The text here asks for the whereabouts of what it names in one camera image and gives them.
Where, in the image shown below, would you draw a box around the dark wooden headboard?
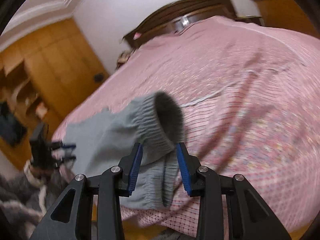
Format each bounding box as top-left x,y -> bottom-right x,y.
123,0 -> 237,49

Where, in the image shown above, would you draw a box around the pink item on headboard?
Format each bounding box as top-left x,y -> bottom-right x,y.
133,32 -> 141,40

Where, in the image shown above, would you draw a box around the grey fluffy rug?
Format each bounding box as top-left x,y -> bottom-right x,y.
1,166 -> 68,239

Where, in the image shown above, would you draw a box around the grey knit pants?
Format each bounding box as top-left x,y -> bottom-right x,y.
63,92 -> 184,210

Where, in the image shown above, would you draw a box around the pink floral bedspread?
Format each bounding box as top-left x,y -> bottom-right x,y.
54,16 -> 319,236

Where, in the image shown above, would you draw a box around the small black hanging bag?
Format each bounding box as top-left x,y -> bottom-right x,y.
93,73 -> 104,83

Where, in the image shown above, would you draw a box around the wooden wardrobe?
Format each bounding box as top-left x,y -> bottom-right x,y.
1,18 -> 109,170

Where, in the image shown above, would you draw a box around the low wooden cabinet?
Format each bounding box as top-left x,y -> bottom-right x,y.
253,0 -> 319,38

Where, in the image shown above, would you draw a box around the clothes pile on nightstand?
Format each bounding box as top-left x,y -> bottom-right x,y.
116,50 -> 134,70

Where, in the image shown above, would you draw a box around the dark bag on shelf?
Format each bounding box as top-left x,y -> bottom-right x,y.
0,101 -> 27,147

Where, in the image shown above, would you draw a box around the person left hand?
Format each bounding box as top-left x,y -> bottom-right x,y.
23,160 -> 60,189

